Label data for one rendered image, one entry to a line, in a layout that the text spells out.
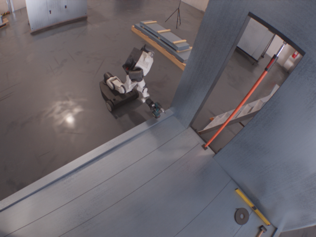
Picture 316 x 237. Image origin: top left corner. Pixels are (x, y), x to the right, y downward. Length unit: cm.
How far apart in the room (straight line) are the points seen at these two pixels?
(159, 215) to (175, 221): 19
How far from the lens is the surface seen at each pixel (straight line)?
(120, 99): 287
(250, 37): 616
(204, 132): 283
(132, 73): 193
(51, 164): 267
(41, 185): 216
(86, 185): 204
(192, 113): 225
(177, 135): 238
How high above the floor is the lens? 232
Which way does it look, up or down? 52 degrees down
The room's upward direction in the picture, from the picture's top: 18 degrees clockwise
